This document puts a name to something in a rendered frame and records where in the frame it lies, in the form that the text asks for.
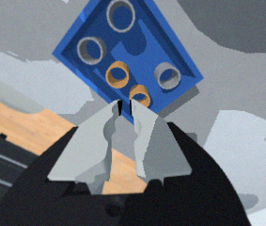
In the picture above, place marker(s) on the bronze bushing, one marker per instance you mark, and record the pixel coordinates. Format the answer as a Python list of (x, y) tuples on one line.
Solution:
[(114, 82), (140, 89)]

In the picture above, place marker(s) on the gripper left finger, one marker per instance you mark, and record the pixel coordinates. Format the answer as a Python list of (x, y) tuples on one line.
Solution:
[(81, 155)]

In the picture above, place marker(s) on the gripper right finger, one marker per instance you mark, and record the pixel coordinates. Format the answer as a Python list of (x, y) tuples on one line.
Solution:
[(163, 151)]

